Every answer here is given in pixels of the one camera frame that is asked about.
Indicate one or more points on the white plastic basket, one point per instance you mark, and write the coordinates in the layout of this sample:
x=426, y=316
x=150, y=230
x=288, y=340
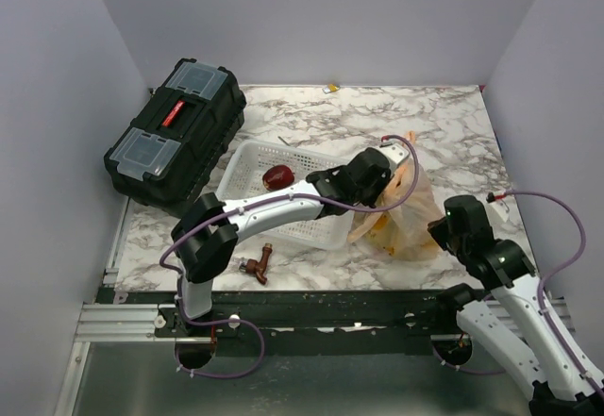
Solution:
x=288, y=214

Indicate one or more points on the red fake apple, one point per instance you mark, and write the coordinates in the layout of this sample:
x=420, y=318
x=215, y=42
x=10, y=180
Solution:
x=278, y=177

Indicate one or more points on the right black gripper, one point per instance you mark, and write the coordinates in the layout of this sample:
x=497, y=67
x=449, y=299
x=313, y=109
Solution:
x=437, y=230

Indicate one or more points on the aluminium rail extrusion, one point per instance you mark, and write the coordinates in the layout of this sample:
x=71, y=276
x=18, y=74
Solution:
x=118, y=323

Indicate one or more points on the black plastic toolbox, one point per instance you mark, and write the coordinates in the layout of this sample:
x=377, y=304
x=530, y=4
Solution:
x=166, y=155

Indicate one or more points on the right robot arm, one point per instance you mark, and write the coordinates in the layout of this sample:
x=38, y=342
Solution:
x=511, y=318

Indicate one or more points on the brown faucet tap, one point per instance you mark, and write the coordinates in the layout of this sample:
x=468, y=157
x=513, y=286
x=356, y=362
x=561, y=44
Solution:
x=258, y=267

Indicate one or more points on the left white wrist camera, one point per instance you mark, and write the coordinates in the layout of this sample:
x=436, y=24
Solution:
x=396, y=154

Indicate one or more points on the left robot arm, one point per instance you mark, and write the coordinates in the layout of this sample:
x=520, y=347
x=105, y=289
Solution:
x=205, y=238

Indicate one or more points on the black mounting rail base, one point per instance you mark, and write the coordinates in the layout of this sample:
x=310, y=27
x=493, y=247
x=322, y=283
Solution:
x=305, y=323

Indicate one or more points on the orange translucent plastic bag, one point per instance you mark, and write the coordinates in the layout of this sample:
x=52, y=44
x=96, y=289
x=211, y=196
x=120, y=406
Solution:
x=402, y=232

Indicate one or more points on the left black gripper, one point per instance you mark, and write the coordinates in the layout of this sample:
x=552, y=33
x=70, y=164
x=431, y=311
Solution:
x=381, y=182

